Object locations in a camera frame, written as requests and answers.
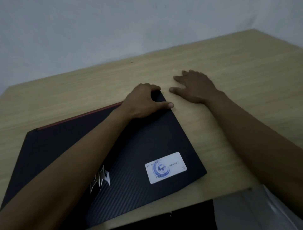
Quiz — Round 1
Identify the person's right hand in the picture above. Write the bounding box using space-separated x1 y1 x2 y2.
169 69 225 105

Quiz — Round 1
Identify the person's left hand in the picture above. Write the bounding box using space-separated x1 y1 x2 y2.
121 83 175 120

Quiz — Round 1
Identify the black laptop with red trim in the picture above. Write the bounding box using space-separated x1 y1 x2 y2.
0 91 208 230

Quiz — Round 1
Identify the person's left forearm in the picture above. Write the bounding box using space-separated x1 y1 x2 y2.
0 104 138 230

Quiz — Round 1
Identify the person's right forearm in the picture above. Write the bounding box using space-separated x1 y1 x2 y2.
205 91 303 220

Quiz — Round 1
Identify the white rectangular sticker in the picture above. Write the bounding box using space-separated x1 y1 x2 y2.
145 152 188 185

